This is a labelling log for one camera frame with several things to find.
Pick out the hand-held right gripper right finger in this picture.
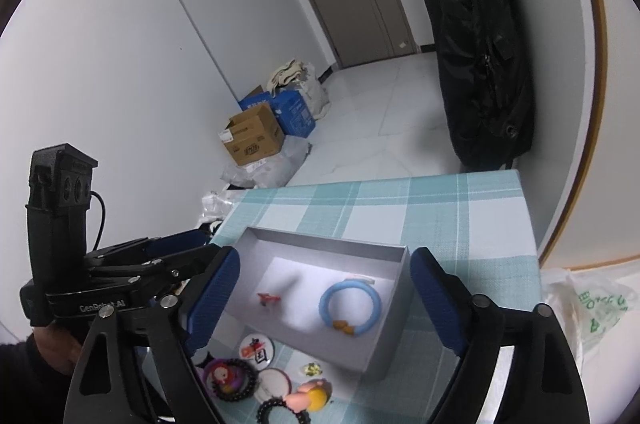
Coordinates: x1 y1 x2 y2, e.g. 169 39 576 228
409 245 592 424

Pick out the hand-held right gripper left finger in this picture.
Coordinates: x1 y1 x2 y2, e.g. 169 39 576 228
62 245 242 424

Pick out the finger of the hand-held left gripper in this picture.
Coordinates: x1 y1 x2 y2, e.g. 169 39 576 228
90 245 227 292
84 229 211 269

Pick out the white badge with red print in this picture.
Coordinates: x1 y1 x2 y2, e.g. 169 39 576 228
239 333 274 366

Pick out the grey cardboard box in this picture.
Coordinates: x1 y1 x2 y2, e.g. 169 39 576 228
184 225 412 383

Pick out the black bead bracelet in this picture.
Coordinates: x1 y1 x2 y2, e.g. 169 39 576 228
256 396 302 424
201 355 260 403

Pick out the white pin badge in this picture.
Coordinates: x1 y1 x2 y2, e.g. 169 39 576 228
254 367 294 406

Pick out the light blue ring bracelet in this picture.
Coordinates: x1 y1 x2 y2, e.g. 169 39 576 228
319 279 384 338

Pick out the yellow-haired pink doll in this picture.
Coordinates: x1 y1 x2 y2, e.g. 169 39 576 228
284 379 334 413

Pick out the person's left forearm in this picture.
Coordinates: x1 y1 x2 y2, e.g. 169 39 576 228
0 336 68 424

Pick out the person's left hand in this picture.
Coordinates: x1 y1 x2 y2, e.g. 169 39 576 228
27 326 87 377

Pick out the crumpled clear plastic packaging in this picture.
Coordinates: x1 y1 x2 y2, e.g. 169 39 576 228
200 191 237 231

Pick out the teal plaid tablecloth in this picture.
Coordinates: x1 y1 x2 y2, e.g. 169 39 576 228
135 169 544 424

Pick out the clear plastic wrap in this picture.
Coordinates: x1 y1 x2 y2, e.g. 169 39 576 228
220 138 314 191

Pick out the brown cardboard box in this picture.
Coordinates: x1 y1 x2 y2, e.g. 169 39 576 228
218 103 286 166

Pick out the green-printed plastic bag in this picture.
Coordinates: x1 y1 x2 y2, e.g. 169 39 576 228
541 265 634 356

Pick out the blue cardboard box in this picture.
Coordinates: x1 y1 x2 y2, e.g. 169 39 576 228
238 86 317 138

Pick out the white bag with cloth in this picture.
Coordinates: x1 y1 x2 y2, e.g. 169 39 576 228
266 58 332 121

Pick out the large black bag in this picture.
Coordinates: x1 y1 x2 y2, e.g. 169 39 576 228
419 0 535 171

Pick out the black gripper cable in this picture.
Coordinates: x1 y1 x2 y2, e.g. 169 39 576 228
89 191 107 251

